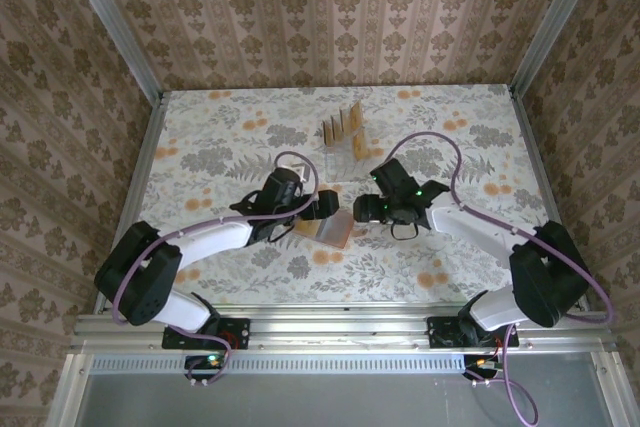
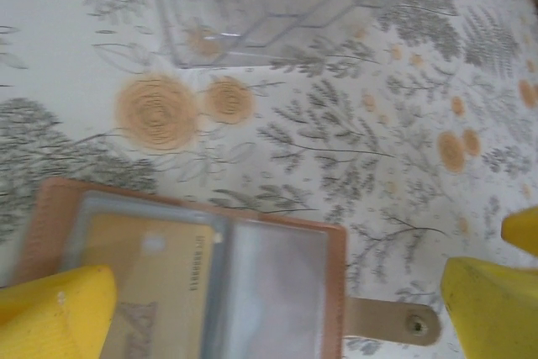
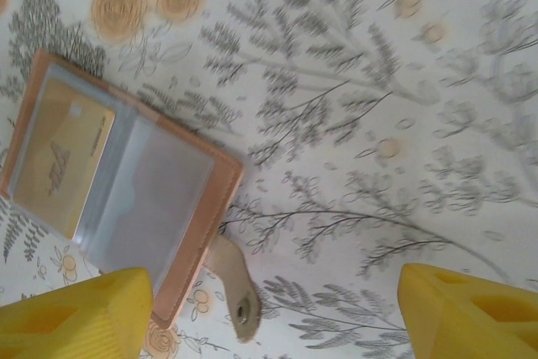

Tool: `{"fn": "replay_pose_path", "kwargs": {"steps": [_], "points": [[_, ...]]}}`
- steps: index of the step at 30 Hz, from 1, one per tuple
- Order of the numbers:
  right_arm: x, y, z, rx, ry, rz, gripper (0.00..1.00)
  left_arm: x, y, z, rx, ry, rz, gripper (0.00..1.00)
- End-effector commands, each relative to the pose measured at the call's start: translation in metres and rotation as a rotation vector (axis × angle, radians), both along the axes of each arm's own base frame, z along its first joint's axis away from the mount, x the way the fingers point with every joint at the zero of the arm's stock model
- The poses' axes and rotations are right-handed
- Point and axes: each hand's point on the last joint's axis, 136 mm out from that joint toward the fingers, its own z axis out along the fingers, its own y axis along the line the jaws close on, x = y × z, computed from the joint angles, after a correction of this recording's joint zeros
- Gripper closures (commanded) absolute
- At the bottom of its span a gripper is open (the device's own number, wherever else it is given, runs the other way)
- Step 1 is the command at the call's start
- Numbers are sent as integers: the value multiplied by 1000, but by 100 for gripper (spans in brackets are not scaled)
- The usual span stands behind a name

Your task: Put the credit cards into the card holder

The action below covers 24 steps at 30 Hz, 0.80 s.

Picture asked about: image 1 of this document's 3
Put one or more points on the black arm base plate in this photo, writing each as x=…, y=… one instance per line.
x=442, y=334
x=240, y=334

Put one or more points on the aluminium frame post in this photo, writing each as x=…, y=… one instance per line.
x=118, y=27
x=552, y=22

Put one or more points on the wide aluminium mounting rail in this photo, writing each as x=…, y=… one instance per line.
x=340, y=332

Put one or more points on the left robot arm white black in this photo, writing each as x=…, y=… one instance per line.
x=215, y=239

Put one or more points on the aluminium table edge rail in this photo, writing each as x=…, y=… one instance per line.
x=548, y=197
x=143, y=157

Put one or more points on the aluminium lower frame bar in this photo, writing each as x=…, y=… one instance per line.
x=612, y=397
x=67, y=397

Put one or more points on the grey metal bench panel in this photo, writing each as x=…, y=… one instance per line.
x=325, y=402

